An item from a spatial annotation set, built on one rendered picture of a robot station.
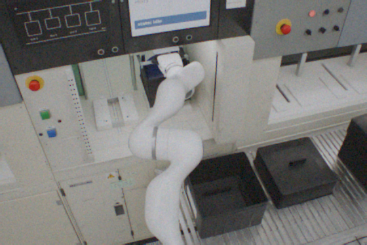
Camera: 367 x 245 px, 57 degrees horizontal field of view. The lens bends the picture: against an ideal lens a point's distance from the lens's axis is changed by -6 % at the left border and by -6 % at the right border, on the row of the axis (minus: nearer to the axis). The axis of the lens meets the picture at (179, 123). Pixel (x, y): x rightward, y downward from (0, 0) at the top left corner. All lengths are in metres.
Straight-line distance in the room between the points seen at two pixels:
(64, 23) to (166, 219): 0.69
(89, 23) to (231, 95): 0.65
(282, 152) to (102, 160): 0.83
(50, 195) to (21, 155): 0.30
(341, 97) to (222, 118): 0.79
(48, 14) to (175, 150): 0.58
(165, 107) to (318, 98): 1.16
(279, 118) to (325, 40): 0.48
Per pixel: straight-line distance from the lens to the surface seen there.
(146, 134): 1.06
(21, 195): 1.80
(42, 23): 1.21
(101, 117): 1.80
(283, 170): 1.64
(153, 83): 1.65
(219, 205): 1.59
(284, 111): 1.90
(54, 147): 1.56
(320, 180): 1.65
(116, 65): 2.20
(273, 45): 1.49
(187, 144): 1.04
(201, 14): 1.29
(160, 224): 1.00
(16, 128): 1.48
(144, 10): 1.23
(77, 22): 1.21
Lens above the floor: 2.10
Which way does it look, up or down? 44 degrees down
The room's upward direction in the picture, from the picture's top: 1 degrees counter-clockwise
